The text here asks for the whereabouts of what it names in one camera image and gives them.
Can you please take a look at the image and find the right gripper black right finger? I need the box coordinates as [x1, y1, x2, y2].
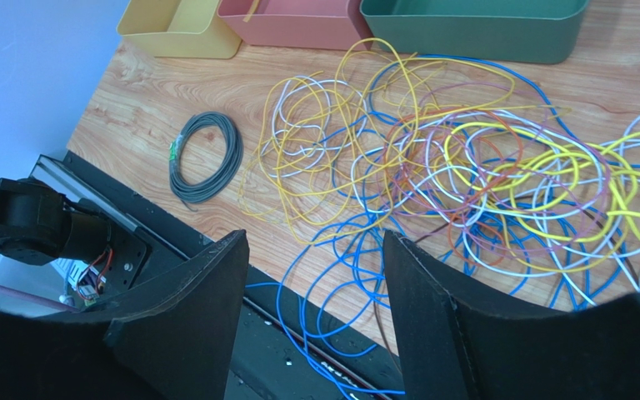
[382, 231, 640, 399]

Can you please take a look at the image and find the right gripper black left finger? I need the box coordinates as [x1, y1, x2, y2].
[0, 230, 249, 399]

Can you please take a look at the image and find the orange yellow thin cable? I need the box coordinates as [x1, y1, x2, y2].
[237, 37, 571, 245]

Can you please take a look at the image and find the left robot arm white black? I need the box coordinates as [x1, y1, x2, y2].
[0, 178, 151, 306]

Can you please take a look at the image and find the yellow plastic bin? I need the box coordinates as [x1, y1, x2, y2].
[117, 0, 242, 59]

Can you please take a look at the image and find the green plastic bin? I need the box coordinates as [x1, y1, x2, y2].
[359, 0, 589, 64]

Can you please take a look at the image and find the red plastic bin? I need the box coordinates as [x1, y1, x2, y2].
[217, 0, 372, 50]

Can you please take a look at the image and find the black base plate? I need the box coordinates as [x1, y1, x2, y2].
[32, 152, 403, 399]

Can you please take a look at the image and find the grey coiled cable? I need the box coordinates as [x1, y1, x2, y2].
[168, 111, 244, 212]

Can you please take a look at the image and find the bright yellow cable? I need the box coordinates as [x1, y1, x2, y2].
[442, 120, 640, 246]

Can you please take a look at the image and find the blue thin cable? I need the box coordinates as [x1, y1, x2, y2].
[245, 54, 640, 400]

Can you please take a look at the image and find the orange red thin cable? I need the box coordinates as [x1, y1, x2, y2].
[386, 107, 527, 268]

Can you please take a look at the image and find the pink thin cable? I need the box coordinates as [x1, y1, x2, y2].
[383, 82, 613, 234]

